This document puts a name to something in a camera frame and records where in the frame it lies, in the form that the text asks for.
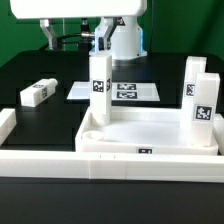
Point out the tag marker base plate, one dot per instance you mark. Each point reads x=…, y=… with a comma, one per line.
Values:
x=120, y=91

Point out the white desk top tray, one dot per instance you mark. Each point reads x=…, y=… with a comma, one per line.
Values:
x=139, y=130

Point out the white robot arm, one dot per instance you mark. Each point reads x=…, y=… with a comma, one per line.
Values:
x=118, y=33

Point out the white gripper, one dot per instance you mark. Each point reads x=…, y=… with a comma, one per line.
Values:
x=42, y=9

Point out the white U-shaped fence frame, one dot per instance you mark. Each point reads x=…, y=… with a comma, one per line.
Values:
x=120, y=166

